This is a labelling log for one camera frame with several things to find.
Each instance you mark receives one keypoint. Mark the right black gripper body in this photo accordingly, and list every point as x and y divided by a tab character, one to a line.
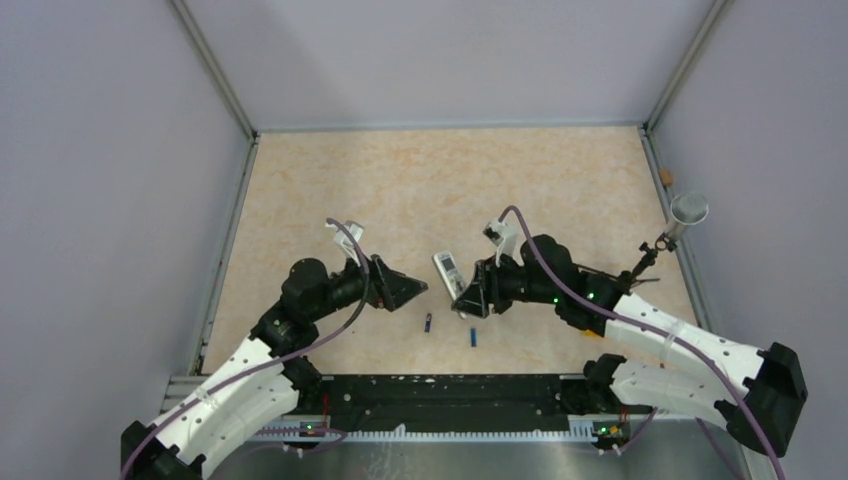
502	278

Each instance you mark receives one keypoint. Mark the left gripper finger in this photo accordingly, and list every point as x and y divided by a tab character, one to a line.
394	298
394	282

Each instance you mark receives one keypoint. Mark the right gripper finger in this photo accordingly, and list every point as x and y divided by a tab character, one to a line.
477	291
478	311

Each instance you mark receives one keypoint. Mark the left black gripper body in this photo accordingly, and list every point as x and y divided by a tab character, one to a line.
376	292

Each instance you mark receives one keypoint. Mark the grey white remote control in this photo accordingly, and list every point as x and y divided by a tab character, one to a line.
447	268

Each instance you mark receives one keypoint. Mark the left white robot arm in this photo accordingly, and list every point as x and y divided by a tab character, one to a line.
265	377

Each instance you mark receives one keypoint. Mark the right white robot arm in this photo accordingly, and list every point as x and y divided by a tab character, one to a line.
755	394

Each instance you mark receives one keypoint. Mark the small tan cork piece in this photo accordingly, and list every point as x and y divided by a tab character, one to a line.
666	177

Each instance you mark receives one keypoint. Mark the silver microphone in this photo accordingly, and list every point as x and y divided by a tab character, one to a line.
686	210

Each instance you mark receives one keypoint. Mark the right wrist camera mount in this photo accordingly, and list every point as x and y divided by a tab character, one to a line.
503	236

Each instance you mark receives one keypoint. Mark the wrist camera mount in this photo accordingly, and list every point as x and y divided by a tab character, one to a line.
346	237
503	236

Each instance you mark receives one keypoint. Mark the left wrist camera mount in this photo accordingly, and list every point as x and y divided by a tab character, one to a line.
346	237

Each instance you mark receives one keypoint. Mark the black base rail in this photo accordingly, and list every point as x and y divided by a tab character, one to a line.
497	403

